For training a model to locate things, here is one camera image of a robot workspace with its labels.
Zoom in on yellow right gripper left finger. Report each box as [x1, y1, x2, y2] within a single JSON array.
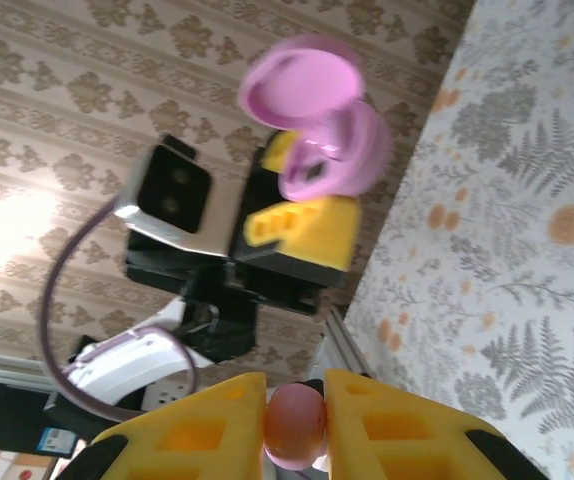
[[61, 372, 268, 480]]

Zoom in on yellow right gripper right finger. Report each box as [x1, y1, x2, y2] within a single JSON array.
[[324, 368, 556, 480]]

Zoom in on pink wireless earbud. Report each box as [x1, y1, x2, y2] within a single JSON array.
[[263, 382, 332, 472]]

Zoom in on pink earbud charging case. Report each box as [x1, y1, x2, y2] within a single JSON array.
[[238, 33, 394, 202]]

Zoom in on white power strip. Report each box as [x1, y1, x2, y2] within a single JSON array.
[[142, 378, 194, 412]]

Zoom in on blue and white label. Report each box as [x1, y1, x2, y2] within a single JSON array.
[[36, 427, 76, 456]]

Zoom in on black box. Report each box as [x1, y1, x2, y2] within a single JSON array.
[[0, 378, 93, 451]]

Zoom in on aluminium frame side rail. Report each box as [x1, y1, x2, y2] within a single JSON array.
[[322, 303, 376, 379]]

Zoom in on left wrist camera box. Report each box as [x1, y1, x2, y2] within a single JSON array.
[[113, 133, 249, 260]]

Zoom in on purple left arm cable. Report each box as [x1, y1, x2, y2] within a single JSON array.
[[40, 193, 199, 424]]

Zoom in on aluminium frame post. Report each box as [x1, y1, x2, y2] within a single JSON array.
[[0, 348, 54, 387]]

